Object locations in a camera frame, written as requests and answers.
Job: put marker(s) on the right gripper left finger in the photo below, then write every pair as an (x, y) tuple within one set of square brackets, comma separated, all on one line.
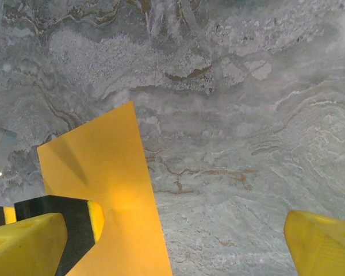
[(23, 247)]

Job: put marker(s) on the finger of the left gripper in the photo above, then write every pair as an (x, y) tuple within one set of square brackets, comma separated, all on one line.
[(77, 221)]

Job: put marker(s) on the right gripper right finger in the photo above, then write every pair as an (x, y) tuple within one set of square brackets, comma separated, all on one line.
[(325, 247)]

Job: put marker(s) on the orange square paper sheet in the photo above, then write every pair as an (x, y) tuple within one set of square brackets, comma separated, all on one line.
[(118, 172)]

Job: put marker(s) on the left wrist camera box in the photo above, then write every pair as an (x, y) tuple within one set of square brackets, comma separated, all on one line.
[(0, 143)]

